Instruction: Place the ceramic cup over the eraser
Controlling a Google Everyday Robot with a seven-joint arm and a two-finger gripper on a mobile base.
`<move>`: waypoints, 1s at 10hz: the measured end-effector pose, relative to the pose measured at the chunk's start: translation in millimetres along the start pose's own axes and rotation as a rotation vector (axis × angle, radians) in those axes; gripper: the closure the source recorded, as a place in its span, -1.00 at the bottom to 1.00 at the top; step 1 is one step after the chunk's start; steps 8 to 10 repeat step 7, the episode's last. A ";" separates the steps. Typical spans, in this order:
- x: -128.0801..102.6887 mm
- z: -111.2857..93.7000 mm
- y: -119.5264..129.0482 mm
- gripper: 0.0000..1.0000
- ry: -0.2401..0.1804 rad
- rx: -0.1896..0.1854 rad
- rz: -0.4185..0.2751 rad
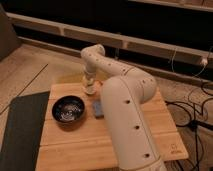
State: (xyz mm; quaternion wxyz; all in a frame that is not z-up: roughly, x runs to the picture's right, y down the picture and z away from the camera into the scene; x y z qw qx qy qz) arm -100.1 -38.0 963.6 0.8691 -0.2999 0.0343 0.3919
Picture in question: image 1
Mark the dark grey floor mat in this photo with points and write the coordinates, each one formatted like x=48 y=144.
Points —
x=23 y=131

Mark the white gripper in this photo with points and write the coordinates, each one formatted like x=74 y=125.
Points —
x=89 y=77

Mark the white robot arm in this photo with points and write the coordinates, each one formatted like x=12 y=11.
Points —
x=121 y=97

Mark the black ceramic bowl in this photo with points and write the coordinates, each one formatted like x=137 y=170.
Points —
x=68 y=109

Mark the wooden board table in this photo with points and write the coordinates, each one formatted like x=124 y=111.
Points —
x=86 y=144

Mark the white shelf rail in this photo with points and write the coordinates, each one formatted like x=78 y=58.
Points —
x=133 y=44

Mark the blue eraser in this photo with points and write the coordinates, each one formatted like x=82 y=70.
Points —
x=97 y=109

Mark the white ceramic cup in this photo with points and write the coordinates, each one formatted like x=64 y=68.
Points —
x=89 y=89

